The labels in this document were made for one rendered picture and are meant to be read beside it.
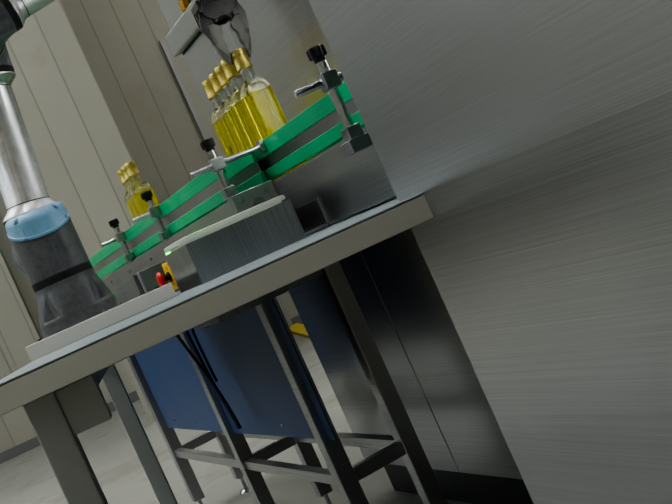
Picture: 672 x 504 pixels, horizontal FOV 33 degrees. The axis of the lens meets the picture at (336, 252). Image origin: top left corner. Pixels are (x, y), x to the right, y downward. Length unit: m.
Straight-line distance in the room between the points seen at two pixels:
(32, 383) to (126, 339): 0.12
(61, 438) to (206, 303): 0.24
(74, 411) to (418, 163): 0.52
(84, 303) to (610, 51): 1.29
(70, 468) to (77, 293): 0.72
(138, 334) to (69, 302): 0.74
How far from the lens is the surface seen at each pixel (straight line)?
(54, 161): 7.56
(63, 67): 7.64
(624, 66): 1.06
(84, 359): 1.40
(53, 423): 1.45
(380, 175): 1.90
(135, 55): 9.85
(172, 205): 2.77
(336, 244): 1.41
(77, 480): 1.45
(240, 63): 2.40
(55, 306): 2.13
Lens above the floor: 0.78
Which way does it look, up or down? 2 degrees down
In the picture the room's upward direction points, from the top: 24 degrees counter-clockwise
